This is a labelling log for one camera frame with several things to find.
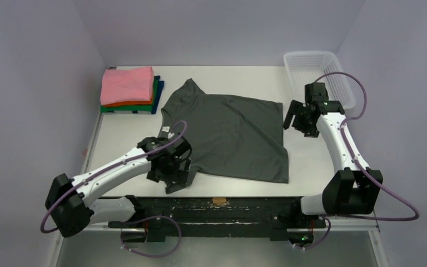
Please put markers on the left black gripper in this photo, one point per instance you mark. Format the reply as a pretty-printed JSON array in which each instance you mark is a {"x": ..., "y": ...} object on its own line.
[{"x": 177, "y": 176}]

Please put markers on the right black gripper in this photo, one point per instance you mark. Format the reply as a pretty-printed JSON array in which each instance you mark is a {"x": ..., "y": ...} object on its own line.
[{"x": 301, "y": 118}]

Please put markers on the dark grey t shirt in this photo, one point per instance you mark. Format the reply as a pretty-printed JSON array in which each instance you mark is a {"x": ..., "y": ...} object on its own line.
[{"x": 230, "y": 136}]

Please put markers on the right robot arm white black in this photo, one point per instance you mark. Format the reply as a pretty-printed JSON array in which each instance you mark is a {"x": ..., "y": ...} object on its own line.
[{"x": 349, "y": 192}]

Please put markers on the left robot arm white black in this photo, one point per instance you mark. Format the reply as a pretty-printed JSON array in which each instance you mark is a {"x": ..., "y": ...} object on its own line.
[{"x": 77, "y": 202}]

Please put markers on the brown tape piece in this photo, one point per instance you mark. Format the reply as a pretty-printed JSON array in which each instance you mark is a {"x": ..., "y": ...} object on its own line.
[{"x": 219, "y": 201}]

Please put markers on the white plastic basket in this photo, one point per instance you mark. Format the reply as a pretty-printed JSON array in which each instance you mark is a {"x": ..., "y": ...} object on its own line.
[{"x": 305, "y": 67}]

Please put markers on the green folded t shirt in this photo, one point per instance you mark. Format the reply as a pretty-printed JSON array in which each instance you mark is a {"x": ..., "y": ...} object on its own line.
[{"x": 131, "y": 109}]

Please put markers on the orange folded t shirt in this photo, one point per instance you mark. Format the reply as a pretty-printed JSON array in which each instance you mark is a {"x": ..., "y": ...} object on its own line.
[{"x": 130, "y": 103}]

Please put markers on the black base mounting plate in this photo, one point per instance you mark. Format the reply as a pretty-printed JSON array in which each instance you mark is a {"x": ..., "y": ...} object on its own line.
[{"x": 274, "y": 214}]

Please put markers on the blue folded t shirt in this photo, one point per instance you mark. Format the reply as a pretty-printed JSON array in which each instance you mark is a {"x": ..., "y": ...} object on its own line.
[{"x": 160, "y": 87}]

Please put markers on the pink folded t shirt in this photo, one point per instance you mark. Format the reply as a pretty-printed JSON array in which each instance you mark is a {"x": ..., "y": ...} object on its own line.
[{"x": 134, "y": 85}]

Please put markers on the aluminium rail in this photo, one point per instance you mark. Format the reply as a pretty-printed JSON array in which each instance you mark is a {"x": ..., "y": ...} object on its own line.
[{"x": 338, "y": 224}]

